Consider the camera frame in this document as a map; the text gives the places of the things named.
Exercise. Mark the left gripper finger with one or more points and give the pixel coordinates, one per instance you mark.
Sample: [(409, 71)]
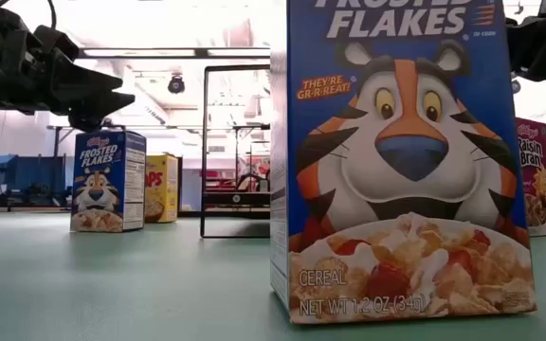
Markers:
[(102, 106), (93, 80)]

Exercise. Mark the Frosted Flakes cereal box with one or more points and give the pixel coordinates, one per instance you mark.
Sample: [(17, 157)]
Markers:
[(396, 189), (102, 184)]

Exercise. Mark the yellow Corn Pops box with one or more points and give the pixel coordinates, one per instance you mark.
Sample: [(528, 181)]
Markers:
[(161, 189)]

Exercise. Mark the purple Raisin Bran box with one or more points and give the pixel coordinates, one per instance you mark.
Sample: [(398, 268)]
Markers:
[(536, 180)]

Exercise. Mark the wooden shelf board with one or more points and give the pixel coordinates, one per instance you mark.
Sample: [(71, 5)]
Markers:
[(240, 207)]

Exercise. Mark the blue cabinet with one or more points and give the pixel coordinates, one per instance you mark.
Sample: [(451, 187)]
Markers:
[(26, 173)]

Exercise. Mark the overhead rig light bar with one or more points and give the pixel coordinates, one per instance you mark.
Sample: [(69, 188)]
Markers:
[(202, 52)]

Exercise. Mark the green table mat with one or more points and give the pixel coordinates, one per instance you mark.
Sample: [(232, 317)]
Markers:
[(159, 284)]

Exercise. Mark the black hanging camera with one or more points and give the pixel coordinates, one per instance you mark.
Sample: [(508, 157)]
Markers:
[(176, 85)]

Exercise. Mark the black metal shelf frame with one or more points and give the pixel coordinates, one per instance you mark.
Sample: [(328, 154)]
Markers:
[(203, 151)]

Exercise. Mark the black aluminium table frame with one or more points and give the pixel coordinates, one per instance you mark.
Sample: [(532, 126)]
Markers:
[(235, 214)]

